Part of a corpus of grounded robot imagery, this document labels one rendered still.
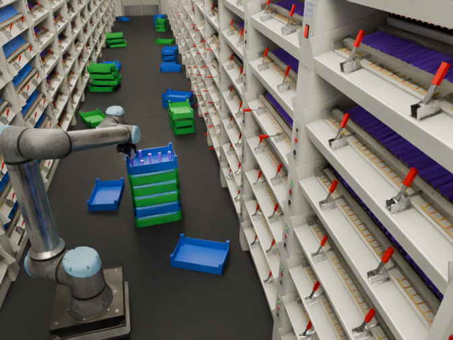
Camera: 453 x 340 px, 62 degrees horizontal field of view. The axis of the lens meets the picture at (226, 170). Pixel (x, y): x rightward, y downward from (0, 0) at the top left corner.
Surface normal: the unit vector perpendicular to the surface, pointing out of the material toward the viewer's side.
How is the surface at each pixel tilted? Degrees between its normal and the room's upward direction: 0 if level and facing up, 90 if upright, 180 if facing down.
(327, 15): 90
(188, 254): 0
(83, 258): 4
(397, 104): 18
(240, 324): 0
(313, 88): 90
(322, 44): 90
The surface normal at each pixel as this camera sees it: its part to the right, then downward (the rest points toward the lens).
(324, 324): -0.30, -0.79
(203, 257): 0.00, -0.86
